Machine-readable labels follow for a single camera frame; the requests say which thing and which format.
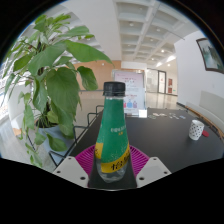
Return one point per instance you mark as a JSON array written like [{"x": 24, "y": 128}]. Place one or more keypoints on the dark framed wall picture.
[{"x": 211, "y": 55}]

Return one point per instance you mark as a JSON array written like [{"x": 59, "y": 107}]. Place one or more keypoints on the clear acrylic sign stand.
[{"x": 133, "y": 88}]

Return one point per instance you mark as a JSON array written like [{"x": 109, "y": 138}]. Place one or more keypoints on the green yellow labelled drink bottle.
[{"x": 112, "y": 133}]

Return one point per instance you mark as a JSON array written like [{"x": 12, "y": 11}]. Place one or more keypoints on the potted green leafy plant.
[{"x": 56, "y": 86}]

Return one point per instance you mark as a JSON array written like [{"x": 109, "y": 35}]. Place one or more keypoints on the round colourful badge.
[{"x": 152, "y": 116}]

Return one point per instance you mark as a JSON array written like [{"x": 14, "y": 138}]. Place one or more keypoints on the black metal chair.
[
  {"x": 98, "y": 106},
  {"x": 77, "y": 128}
]

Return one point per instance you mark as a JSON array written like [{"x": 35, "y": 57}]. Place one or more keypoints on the long white bench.
[{"x": 208, "y": 111}]

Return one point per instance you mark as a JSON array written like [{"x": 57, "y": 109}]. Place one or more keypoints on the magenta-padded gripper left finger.
[{"x": 71, "y": 170}]

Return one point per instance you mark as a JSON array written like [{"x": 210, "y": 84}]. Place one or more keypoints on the dark framed glass door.
[{"x": 161, "y": 82}]

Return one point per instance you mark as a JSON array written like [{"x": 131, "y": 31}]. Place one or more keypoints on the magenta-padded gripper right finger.
[{"x": 153, "y": 170}]

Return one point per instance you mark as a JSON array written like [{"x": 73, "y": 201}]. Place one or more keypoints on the ceiling lights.
[{"x": 162, "y": 51}]

